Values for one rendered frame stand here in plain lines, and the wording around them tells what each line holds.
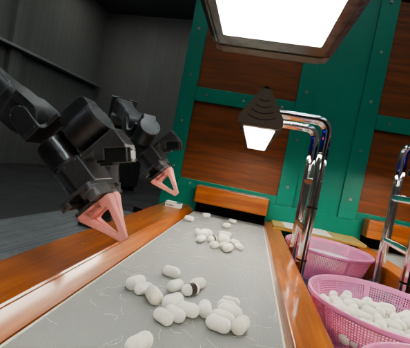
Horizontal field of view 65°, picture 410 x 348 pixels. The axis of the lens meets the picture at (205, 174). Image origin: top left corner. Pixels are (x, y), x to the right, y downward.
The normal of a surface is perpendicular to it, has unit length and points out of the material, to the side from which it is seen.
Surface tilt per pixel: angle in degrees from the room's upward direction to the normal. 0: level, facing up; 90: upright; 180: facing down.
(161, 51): 90
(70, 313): 0
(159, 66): 90
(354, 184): 90
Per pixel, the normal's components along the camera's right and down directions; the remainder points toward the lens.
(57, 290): 0.82, -0.56
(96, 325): 0.18, -0.98
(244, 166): -0.14, 0.01
